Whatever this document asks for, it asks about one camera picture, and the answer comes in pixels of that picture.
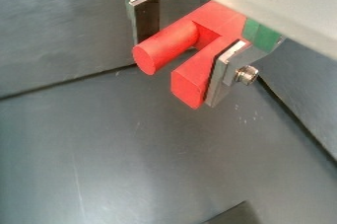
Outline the black curved regrasp stand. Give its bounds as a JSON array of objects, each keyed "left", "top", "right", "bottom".
[{"left": 201, "top": 201, "right": 262, "bottom": 224}]

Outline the red square-circle forked block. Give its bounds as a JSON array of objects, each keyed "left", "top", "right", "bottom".
[{"left": 132, "top": 0, "right": 252, "bottom": 111}]

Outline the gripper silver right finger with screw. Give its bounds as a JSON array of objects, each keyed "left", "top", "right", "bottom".
[{"left": 204, "top": 19, "right": 285, "bottom": 108}]

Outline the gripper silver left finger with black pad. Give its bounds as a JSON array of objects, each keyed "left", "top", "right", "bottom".
[{"left": 125, "top": 0, "right": 160, "bottom": 44}]

